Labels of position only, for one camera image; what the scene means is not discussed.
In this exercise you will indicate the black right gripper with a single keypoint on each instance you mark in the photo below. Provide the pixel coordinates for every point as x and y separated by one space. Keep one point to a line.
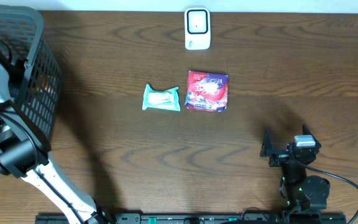
282 154

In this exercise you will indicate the teal wet wipes pack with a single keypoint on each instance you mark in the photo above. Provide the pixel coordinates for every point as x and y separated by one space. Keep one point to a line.
162 100

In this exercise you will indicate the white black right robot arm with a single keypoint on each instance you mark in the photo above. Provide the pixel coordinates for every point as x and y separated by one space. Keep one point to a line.
304 193

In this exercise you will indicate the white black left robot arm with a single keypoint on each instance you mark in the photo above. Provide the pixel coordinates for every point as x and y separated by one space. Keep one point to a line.
78 206

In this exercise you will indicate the white barcode scanner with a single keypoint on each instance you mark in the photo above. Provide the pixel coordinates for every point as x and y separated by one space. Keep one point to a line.
197 28

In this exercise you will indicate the grey plastic mesh basket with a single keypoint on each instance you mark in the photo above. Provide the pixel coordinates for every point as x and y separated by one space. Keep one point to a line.
30 87

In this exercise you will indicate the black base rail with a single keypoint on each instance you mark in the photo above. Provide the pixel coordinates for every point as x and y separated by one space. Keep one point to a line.
136 218

